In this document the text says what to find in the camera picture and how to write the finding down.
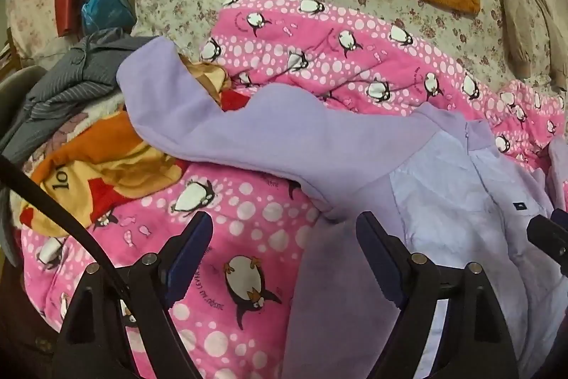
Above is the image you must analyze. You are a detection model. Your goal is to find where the grey striped garment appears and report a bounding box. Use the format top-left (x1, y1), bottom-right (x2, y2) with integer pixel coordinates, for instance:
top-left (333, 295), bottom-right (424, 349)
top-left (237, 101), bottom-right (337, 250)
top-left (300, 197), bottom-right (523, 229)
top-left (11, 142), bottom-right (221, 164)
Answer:
top-left (0, 28), bottom-right (155, 155)

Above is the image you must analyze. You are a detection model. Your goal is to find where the beige coat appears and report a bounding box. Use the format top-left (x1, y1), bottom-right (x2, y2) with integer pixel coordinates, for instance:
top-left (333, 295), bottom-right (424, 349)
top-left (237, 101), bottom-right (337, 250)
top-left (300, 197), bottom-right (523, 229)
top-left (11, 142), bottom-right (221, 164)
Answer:
top-left (444, 0), bottom-right (568, 92)

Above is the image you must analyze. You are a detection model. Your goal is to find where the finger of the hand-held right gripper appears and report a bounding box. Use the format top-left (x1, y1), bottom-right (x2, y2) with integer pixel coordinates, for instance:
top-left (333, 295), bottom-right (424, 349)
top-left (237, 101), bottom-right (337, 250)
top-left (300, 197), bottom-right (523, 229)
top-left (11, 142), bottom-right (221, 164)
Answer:
top-left (527, 209), bottom-right (568, 269)

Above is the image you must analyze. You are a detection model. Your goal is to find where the purple fleece jacket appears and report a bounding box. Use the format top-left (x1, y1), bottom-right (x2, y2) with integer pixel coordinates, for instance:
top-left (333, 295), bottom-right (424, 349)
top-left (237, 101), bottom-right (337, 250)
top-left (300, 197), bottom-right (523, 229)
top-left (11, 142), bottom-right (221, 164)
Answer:
top-left (116, 36), bottom-right (568, 379)

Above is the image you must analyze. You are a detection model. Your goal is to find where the black cable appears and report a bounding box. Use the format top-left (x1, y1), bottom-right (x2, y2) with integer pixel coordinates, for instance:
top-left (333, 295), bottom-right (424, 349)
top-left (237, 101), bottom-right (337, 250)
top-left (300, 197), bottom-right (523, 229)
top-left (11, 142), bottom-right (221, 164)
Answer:
top-left (0, 155), bottom-right (149, 318)

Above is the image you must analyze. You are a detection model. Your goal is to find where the orange yellow cartoon blanket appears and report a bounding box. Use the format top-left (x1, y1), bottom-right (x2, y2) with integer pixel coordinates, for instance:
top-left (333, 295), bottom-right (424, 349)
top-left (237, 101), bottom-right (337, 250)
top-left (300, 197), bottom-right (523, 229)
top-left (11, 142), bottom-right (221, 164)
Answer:
top-left (9, 59), bottom-right (249, 238)

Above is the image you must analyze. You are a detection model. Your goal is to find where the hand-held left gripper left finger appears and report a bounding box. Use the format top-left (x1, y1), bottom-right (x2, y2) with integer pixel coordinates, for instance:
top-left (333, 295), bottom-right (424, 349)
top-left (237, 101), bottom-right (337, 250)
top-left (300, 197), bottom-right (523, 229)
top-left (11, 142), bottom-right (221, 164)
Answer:
top-left (53, 211), bottom-right (214, 379)

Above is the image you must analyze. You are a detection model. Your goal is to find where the pink penguin blanket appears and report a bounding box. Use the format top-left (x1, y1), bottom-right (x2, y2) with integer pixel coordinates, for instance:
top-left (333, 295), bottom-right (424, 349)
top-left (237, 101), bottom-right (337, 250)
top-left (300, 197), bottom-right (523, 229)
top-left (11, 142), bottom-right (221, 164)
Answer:
top-left (20, 0), bottom-right (566, 379)

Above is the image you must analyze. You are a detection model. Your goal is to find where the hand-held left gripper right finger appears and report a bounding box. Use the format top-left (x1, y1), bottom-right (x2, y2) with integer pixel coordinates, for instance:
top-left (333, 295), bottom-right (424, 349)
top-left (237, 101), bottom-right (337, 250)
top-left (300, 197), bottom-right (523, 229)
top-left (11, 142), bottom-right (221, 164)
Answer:
top-left (355, 212), bottom-right (520, 379)

